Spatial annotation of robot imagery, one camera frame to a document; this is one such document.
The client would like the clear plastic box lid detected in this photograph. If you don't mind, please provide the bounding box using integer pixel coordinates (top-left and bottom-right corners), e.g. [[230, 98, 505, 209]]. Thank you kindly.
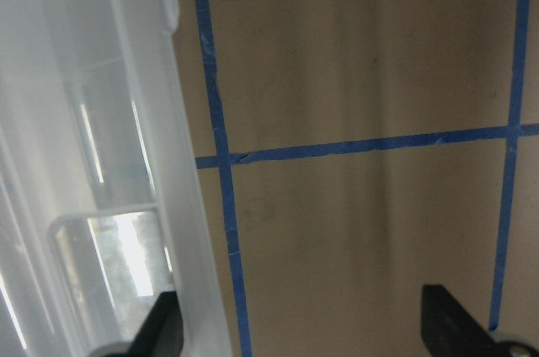
[[1, 0, 232, 356]]

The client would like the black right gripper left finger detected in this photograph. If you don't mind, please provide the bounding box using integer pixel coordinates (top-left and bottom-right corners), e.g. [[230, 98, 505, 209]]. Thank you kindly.
[[128, 291, 184, 357]]

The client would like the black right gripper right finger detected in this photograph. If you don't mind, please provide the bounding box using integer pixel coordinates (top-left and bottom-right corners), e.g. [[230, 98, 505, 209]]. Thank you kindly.
[[421, 285, 510, 357]]

